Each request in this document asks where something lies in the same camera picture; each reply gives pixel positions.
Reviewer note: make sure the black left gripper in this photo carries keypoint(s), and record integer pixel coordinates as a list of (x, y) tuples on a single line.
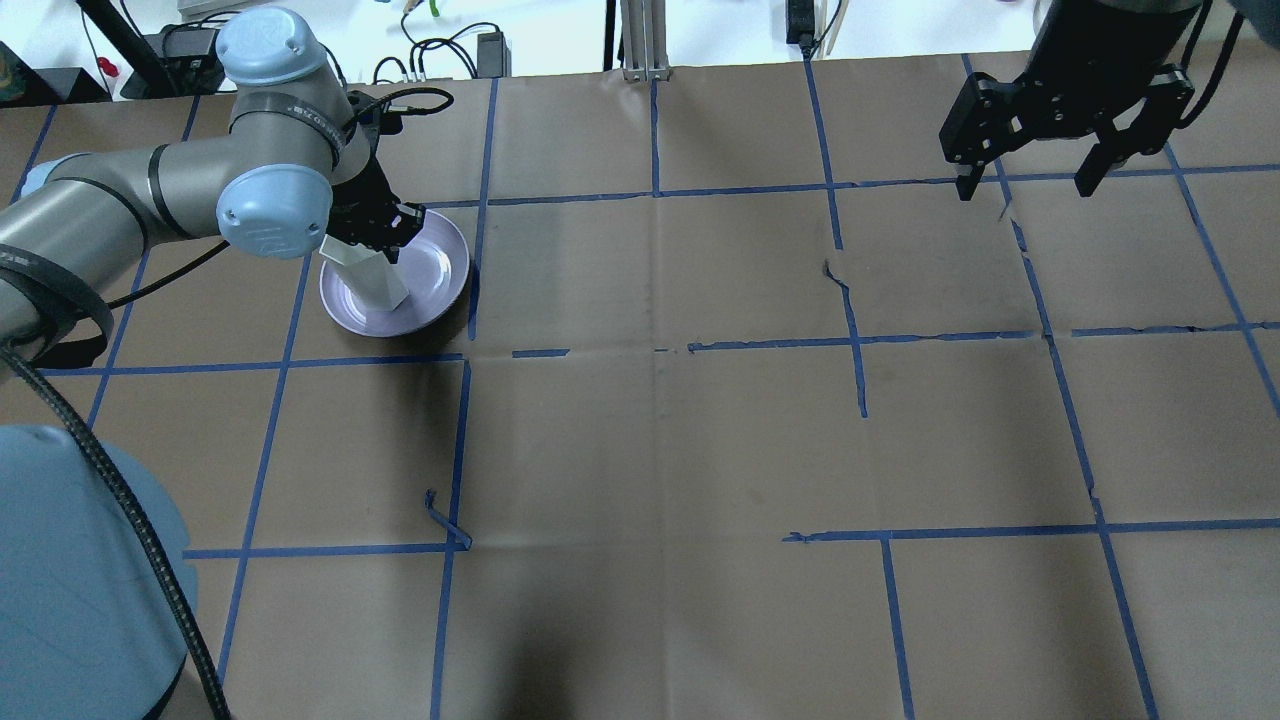
[(363, 203)]

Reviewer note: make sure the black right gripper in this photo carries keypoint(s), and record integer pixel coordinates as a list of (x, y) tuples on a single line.
[(1090, 75)]

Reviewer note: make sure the white faceted cup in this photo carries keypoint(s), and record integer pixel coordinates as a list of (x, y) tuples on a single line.
[(360, 277)]

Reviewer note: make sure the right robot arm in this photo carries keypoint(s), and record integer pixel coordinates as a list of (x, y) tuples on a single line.
[(1140, 35)]

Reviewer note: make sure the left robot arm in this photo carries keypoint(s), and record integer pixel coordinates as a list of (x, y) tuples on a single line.
[(98, 615)]

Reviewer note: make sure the lilac plate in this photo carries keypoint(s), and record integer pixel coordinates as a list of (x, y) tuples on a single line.
[(435, 267)]

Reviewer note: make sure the black power adapter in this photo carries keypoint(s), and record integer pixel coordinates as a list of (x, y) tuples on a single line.
[(492, 57)]

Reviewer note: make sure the black stand base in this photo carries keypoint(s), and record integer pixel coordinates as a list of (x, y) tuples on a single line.
[(188, 55)]

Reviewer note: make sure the brown paper table cover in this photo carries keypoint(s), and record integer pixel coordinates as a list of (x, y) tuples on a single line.
[(744, 414)]

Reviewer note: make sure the aluminium frame post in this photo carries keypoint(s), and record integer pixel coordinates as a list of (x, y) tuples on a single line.
[(643, 35)]

